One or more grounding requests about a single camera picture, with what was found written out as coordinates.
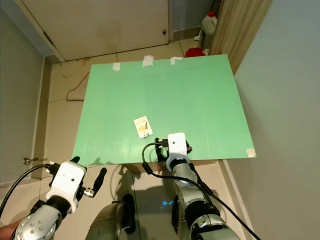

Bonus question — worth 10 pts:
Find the white resident pass card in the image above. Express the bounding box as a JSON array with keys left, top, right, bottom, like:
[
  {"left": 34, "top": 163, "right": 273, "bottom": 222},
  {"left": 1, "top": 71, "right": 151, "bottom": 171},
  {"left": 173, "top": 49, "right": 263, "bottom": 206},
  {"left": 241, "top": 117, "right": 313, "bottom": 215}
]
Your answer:
[{"left": 133, "top": 115, "right": 154, "bottom": 139}]

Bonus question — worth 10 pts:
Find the silver robot left leg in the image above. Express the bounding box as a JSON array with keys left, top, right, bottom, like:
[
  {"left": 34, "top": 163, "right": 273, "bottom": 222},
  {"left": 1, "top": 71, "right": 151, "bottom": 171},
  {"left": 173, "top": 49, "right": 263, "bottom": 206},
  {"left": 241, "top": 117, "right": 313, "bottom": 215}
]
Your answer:
[{"left": 87, "top": 194, "right": 137, "bottom": 240}]

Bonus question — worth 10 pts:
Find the green corrugated plastic board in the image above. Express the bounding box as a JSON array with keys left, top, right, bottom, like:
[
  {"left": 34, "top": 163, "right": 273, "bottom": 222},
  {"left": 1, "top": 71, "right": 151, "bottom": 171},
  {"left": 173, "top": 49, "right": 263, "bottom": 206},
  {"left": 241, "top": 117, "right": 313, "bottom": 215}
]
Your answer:
[{"left": 71, "top": 53, "right": 257, "bottom": 166}]

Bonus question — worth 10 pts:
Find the grey door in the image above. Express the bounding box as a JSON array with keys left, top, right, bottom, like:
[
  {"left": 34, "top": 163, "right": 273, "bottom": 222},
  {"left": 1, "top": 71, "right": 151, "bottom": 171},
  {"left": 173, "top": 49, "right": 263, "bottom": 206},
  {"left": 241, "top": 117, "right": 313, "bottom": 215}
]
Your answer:
[{"left": 0, "top": 7, "right": 42, "bottom": 187}]

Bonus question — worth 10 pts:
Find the bare person foot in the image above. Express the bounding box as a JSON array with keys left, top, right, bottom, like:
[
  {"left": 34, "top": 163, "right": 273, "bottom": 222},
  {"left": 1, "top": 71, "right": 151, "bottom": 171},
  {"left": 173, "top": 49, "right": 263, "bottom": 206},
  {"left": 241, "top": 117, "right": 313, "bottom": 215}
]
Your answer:
[{"left": 0, "top": 222, "right": 22, "bottom": 240}]

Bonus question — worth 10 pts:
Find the red object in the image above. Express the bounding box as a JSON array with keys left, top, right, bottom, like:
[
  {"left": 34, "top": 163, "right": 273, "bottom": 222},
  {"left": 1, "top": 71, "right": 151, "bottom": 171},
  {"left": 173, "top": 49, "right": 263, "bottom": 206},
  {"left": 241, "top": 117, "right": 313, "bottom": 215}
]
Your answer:
[{"left": 185, "top": 47, "right": 205, "bottom": 57}]

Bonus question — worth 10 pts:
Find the beige door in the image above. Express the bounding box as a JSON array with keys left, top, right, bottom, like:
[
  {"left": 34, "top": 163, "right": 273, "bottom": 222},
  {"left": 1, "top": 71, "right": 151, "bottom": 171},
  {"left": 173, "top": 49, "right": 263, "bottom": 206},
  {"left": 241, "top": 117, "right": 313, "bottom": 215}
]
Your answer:
[{"left": 20, "top": 0, "right": 171, "bottom": 62}]

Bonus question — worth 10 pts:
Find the white bottle with red cap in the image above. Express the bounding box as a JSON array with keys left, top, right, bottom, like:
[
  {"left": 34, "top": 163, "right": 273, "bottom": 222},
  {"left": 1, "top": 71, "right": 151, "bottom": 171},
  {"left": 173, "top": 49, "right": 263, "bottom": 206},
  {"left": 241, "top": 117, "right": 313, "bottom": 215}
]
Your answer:
[{"left": 201, "top": 11, "right": 218, "bottom": 36}]

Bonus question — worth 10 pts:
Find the light wooden panel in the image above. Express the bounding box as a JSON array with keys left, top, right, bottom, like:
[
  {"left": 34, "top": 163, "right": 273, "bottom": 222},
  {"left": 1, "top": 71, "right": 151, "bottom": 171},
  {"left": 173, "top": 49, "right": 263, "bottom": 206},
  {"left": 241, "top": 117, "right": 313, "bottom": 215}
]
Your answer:
[{"left": 210, "top": 0, "right": 273, "bottom": 71}]

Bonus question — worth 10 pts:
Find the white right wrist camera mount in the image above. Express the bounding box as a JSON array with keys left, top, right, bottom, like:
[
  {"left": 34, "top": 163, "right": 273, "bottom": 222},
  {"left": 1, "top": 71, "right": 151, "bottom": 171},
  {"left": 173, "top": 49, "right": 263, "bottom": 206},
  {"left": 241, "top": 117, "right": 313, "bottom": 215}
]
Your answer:
[{"left": 167, "top": 132, "right": 188, "bottom": 161}]

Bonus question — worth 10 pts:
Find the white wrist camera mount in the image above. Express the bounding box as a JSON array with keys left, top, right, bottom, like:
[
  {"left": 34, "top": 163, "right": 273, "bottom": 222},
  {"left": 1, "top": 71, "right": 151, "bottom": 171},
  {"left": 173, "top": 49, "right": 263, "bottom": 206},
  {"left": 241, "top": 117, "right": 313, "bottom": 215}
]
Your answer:
[
  {"left": 167, "top": 132, "right": 188, "bottom": 161},
  {"left": 48, "top": 161, "right": 87, "bottom": 214}
]

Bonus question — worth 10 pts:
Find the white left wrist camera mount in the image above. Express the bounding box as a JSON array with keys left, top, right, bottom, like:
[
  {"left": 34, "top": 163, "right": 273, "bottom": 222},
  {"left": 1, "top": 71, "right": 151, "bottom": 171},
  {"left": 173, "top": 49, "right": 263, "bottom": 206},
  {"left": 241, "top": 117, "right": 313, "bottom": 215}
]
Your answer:
[{"left": 48, "top": 161, "right": 87, "bottom": 214}]

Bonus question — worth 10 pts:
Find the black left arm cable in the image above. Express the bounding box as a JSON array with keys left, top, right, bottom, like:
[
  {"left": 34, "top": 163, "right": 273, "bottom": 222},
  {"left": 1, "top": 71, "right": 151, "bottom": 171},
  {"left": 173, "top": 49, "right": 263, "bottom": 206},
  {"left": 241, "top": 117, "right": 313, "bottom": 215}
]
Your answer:
[{"left": 0, "top": 162, "right": 59, "bottom": 223}]

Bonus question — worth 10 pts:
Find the metal lever door handle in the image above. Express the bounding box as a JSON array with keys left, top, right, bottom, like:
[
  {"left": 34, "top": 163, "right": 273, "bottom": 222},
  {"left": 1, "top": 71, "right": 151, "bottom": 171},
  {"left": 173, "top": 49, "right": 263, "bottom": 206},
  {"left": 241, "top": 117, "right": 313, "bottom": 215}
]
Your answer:
[{"left": 22, "top": 156, "right": 46, "bottom": 166}]

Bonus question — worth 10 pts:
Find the thin brown cord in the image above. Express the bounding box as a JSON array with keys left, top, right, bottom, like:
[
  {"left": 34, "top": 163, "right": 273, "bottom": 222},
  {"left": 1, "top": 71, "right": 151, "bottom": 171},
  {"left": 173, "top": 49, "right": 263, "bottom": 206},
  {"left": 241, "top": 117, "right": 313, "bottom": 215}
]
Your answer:
[{"left": 67, "top": 71, "right": 91, "bottom": 102}]

